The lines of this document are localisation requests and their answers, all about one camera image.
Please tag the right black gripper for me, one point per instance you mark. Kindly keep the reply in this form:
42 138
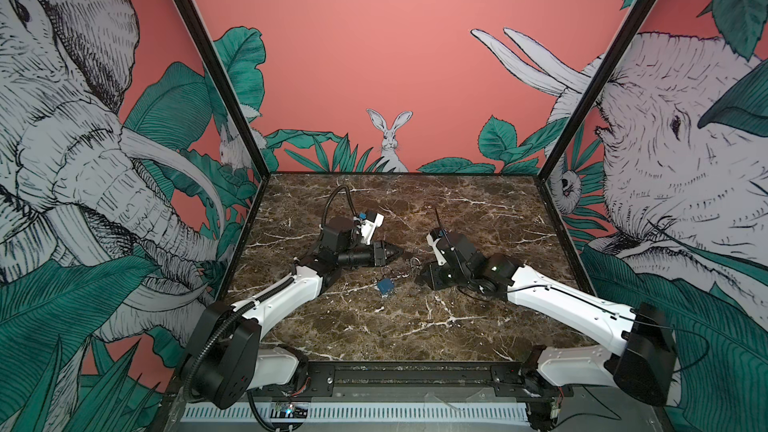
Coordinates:
434 282

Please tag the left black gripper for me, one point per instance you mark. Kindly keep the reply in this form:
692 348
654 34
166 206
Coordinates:
378 253

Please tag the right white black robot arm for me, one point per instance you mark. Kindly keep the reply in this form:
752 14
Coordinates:
634 348

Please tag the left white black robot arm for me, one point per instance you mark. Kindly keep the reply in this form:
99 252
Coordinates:
224 359

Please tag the blue padlock left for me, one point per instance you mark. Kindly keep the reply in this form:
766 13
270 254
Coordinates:
386 287

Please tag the small green circuit board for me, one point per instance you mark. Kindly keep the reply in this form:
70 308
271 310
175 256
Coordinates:
289 411

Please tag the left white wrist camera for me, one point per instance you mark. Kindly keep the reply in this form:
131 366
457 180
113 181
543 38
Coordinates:
369 221

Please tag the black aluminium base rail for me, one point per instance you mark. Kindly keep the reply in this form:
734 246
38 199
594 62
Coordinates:
384 375

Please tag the white ventilated cable duct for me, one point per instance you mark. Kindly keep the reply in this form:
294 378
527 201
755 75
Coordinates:
419 412

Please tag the right black frame post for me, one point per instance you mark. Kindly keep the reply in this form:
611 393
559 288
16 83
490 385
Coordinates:
636 16

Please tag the black frame post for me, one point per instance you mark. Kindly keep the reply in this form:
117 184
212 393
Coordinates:
636 16
214 67

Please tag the left black frame post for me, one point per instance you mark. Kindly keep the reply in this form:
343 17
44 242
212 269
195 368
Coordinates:
214 67

